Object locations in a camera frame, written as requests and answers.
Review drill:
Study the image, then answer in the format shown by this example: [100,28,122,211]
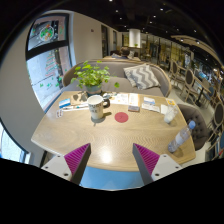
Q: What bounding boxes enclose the white and green pen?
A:
[62,103,90,112]

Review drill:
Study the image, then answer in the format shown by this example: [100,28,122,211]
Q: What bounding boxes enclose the crumpled clear plastic cup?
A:
[163,105,180,125]

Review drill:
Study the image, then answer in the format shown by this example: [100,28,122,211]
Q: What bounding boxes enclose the group of wooden chairs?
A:
[168,59,224,161]

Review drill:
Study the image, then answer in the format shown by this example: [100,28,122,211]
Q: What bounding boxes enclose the white leaflet with orange edge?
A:
[128,92,140,108]

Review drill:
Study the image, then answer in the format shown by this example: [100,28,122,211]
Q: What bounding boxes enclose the yellow card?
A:
[165,98,177,107]

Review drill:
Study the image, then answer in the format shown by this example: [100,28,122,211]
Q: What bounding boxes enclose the person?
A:
[119,46,131,58]

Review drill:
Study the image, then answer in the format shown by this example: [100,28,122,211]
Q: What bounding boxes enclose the blue and white card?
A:
[143,96,157,106]

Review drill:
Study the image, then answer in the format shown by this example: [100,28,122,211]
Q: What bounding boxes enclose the small blue box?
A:
[58,98,72,109]

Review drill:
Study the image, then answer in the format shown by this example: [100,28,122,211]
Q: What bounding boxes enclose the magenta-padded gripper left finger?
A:
[40,142,92,186]

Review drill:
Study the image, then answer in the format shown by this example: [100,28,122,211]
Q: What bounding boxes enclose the clear bottle with blue cap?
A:
[167,119,197,154]

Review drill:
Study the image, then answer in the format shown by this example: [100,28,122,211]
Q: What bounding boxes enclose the grey white chevron pillow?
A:
[122,64,161,90]

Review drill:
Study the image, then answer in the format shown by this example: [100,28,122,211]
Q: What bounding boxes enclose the grey sofa with wooden frame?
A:
[61,59,173,98]

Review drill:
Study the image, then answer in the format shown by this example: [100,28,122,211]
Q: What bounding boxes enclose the green potted plant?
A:
[70,60,120,96]

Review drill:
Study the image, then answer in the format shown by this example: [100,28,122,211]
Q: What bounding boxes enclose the group of ceiling lights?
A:
[106,0,201,44]

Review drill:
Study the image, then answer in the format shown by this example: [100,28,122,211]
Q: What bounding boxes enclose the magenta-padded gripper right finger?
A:
[131,142,184,186]

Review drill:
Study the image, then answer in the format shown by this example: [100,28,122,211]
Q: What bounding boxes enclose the flat round red coaster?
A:
[114,111,130,124]

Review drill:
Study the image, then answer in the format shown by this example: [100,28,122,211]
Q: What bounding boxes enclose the white printed leaflet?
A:
[111,92,130,106]

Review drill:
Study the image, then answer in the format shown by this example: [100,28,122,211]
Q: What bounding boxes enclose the grey tufted chair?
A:
[177,103,210,151]

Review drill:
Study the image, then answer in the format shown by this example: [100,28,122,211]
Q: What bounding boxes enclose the white mug with black handle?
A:
[87,94,111,121]

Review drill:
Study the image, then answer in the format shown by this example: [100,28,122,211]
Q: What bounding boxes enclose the large decorated window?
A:
[25,13,73,111]

